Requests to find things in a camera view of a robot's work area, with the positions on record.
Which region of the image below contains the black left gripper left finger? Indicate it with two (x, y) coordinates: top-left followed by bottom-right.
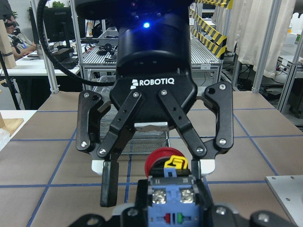
(70, 179), (148, 227)

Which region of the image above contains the silver wire mesh shelf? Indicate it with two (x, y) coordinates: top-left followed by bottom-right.
(95, 78), (169, 157)

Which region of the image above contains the red emergency stop button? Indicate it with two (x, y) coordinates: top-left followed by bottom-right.
(145, 147), (199, 227)

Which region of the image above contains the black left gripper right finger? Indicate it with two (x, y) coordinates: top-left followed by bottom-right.
(194, 178), (294, 227)

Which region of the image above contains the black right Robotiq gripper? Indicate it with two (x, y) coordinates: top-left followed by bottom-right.
(76, 14), (234, 207)

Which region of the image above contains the seated person with headset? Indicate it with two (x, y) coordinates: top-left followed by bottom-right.
(0, 0), (37, 60)

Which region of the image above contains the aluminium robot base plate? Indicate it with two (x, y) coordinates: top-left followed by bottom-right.
(265, 175), (303, 227)

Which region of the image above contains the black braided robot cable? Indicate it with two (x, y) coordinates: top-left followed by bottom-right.
(36, 0), (117, 87)

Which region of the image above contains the black computer monitor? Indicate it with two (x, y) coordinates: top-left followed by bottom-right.
(44, 7), (74, 48)

